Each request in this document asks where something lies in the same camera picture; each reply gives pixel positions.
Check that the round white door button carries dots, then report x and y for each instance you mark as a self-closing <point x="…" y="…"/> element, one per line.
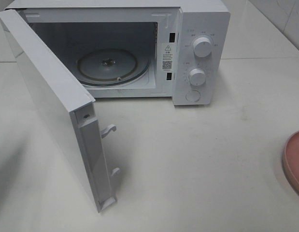
<point x="193" y="96"/>

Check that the white timer knob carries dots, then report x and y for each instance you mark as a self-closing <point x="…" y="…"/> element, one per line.
<point x="197" y="77"/>

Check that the white microwave door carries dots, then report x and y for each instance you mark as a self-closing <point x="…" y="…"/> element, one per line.
<point x="65" y="106"/>

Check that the pink round plate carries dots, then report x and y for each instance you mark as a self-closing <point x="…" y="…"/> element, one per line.
<point x="290" y="161"/>

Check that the glass microwave turntable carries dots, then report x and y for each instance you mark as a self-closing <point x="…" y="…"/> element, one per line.
<point x="110" y="67"/>

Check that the white microwave oven body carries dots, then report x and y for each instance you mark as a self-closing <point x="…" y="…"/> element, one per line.
<point x="162" y="30"/>

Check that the upper white power knob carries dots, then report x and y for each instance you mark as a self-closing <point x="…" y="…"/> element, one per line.
<point x="202" y="46"/>

